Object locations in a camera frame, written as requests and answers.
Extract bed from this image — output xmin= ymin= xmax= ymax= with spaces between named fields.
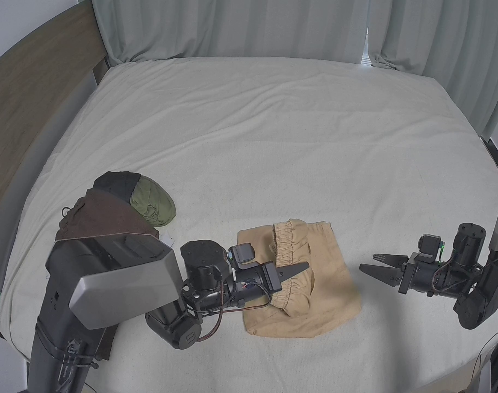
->
xmin=0 ymin=0 xmax=498 ymax=393

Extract black cable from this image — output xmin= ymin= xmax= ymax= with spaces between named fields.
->
xmin=472 ymin=326 xmax=498 ymax=393

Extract brown garment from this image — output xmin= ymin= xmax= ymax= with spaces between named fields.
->
xmin=48 ymin=189 xmax=159 ymax=361

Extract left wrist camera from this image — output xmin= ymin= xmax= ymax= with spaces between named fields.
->
xmin=228 ymin=242 xmax=271 ymax=276

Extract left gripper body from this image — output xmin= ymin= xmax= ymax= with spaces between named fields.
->
xmin=228 ymin=261 xmax=283 ymax=303

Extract window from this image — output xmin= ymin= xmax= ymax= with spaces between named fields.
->
xmin=361 ymin=26 xmax=372 ymax=67

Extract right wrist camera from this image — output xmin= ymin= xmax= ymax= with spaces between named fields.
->
xmin=411 ymin=234 xmax=444 ymax=263

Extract olive green garment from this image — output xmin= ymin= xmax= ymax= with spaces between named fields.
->
xmin=129 ymin=176 xmax=177 ymax=227

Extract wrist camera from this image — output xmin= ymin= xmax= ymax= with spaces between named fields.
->
xmin=411 ymin=234 xmax=444 ymax=263
xmin=228 ymin=242 xmax=271 ymax=276

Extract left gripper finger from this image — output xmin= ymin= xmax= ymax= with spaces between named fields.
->
xmin=278 ymin=261 xmax=310 ymax=282

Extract black garment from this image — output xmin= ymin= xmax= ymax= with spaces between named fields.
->
xmin=93 ymin=171 xmax=141 ymax=204

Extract grey-green curtain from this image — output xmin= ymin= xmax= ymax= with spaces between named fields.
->
xmin=368 ymin=0 xmax=498 ymax=140
xmin=86 ymin=0 xmax=370 ymax=68

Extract tan shorts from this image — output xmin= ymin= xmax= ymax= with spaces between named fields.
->
xmin=237 ymin=218 xmax=363 ymax=339

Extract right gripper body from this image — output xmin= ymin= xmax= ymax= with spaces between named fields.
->
xmin=398 ymin=253 xmax=439 ymax=298

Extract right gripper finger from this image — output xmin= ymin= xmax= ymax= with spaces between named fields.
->
xmin=359 ymin=263 xmax=406 ymax=289
xmin=373 ymin=253 xmax=410 ymax=269

